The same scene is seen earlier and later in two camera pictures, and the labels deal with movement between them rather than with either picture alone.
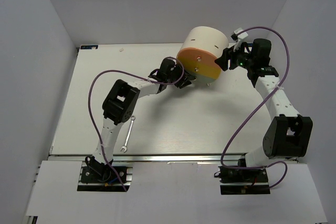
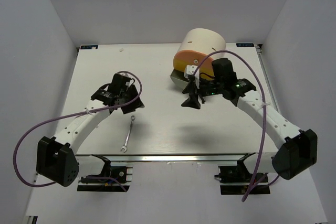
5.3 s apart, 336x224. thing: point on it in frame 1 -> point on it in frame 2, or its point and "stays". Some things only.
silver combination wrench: x=125 y=147 stays
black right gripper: x=228 y=54 -> x=192 y=102
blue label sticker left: x=89 y=47 stays
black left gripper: x=182 y=75 -> x=136 y=103
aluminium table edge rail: x=149 y=157 stays
